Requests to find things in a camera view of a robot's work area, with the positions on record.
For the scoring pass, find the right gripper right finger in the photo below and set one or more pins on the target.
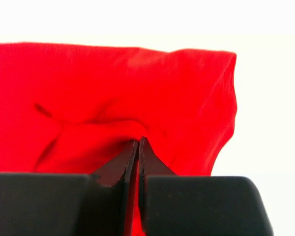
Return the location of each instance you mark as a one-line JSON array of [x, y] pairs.
[[173, 205]]

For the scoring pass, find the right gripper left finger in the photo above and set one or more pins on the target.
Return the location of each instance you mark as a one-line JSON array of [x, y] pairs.
[[97, 204]]

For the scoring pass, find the red t-shirt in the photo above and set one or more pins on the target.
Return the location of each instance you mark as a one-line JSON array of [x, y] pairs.
[[69, 109]]

